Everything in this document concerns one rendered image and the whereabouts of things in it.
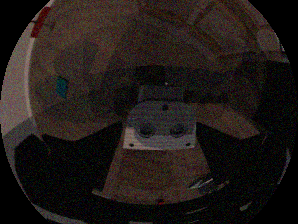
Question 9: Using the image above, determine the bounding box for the red rectangular block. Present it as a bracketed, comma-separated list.
[157, 198, 164, 205]

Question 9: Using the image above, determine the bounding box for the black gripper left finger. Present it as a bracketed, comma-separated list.
[41, 121, 122, 192]

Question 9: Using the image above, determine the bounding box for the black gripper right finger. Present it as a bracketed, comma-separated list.
[196, 123, 266, 186]

